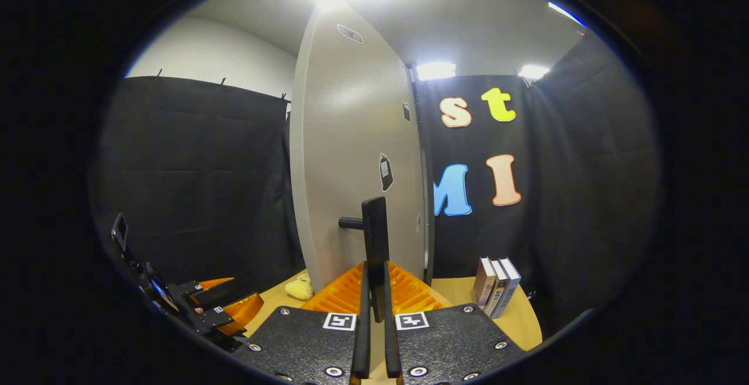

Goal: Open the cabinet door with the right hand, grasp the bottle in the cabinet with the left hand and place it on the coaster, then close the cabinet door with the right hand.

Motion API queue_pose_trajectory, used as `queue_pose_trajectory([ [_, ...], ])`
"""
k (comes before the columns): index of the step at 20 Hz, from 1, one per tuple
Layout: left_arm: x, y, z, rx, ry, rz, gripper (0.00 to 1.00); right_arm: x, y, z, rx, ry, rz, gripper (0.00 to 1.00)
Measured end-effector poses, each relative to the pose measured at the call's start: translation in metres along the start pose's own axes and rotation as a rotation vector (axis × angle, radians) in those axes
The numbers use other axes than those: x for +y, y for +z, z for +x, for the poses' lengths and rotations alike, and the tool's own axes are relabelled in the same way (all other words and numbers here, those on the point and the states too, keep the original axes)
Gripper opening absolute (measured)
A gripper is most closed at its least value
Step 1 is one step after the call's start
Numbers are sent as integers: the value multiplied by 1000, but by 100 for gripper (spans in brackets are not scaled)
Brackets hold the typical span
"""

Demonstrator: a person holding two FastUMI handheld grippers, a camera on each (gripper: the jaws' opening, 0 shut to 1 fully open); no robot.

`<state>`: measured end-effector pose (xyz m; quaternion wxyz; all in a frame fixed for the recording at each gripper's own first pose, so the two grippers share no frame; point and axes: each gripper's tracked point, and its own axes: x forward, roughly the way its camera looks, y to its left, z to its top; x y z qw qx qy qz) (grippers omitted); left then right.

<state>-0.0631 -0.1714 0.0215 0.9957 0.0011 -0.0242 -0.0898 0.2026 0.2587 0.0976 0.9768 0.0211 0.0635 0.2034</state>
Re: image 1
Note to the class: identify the pale blue book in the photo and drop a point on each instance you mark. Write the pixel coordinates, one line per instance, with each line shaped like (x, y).
(510, 288)

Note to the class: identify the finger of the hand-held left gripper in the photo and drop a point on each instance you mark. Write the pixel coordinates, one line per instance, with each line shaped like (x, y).
(216, 318)
(205, 294)

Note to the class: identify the light grey cabinet door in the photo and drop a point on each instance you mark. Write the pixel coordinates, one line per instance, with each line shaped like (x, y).
(351, 127)

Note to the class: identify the black backdrop cloth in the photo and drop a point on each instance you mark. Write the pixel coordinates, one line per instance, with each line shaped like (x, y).
(193, 168)

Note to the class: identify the cream plush toy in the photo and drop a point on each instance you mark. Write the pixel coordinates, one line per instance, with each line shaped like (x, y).
(299, 288)

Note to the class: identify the dark grey cabinet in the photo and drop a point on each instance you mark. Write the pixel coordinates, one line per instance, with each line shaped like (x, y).
(430, 244)

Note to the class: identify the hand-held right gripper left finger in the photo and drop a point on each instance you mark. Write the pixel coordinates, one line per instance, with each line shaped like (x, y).
(363, 338)

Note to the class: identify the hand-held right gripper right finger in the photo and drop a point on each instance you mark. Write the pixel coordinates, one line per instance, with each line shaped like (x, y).
(391, 344)

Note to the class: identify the white book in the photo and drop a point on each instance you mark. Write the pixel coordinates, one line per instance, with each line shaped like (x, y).
(497, 291)

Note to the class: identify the pink cover book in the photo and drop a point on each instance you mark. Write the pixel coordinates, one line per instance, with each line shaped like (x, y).
(483, 282)

